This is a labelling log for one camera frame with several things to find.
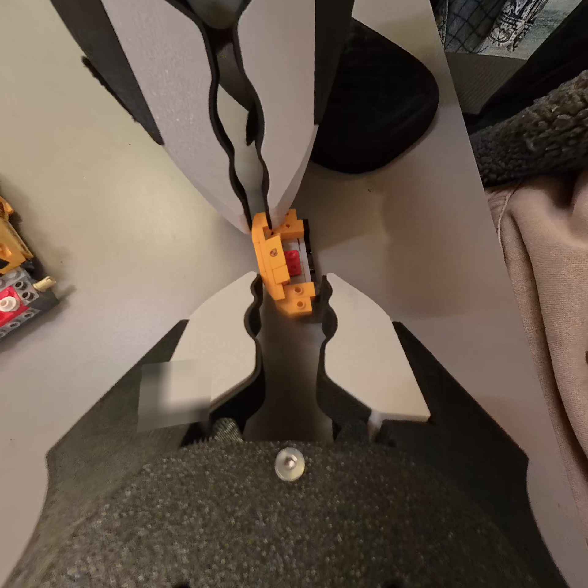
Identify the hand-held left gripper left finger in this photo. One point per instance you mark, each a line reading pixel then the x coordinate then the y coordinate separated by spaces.
pixel 222 340

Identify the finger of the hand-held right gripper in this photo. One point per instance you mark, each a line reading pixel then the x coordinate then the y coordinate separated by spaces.
pixel 285 92
pixel 175 92

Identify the beige garment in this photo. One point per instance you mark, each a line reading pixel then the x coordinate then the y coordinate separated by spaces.
pixel 547 322

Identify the orange red grey lego assembly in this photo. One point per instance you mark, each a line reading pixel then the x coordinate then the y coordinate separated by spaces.
pixel 299 299

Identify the yellow lego car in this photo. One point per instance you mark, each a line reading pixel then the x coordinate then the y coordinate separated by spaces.
pixel 18 294

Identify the dark fleece jacket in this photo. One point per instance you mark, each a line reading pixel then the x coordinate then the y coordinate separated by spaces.
pixel 533 138

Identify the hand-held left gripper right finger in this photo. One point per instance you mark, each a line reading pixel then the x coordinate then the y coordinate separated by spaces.
pixel 372 363

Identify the orange arch lego piece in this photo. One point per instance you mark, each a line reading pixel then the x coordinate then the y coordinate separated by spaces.
pixel 266 257

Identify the plaid cloth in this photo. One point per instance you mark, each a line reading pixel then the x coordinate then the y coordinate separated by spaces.
pixel 491 23

